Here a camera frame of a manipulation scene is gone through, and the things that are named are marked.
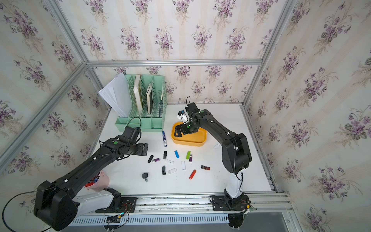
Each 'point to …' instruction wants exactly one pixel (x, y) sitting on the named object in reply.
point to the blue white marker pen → (164, 138)
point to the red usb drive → (192, 174)
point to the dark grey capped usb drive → (164, 154)
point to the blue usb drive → (177, 154)
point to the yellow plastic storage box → (196, 138)
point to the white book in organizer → (136, 89)
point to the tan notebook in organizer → (148, 94)
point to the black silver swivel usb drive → (164, 170)
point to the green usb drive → (188, 154)
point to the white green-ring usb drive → (169, 161)
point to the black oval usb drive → (150, 158)
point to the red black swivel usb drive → (205, 167)
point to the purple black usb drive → (191, 158)
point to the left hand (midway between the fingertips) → (142, 148)
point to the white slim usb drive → (183, 165)
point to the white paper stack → (117, 94)
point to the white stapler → (217, 146)
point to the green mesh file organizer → (156, 121)
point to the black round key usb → (145, 175)
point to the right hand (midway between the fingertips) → (182, 133)
